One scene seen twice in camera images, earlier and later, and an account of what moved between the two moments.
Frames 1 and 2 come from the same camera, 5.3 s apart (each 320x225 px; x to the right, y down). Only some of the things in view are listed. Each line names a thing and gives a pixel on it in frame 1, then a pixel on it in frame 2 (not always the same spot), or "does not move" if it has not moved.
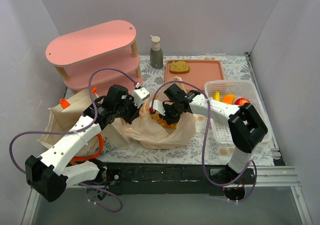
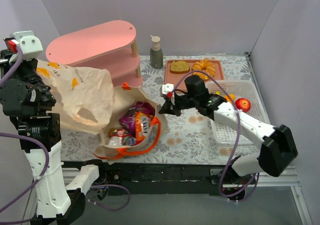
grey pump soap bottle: x=156 y=56 does not move
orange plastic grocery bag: x=151 y=130 -> x=74 y=89
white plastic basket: x=238 y=89 does not move
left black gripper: x=130 y=112 -> x=46 y=98
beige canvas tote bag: x=62 y=117 -> x=155 y=131
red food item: x=240 y=101 does not move
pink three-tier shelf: x=110 y=46 does not move
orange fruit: x=228 y=98 does not move
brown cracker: x=179 y=67 does not move
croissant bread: x=164 y=123 -> x=204 y=65
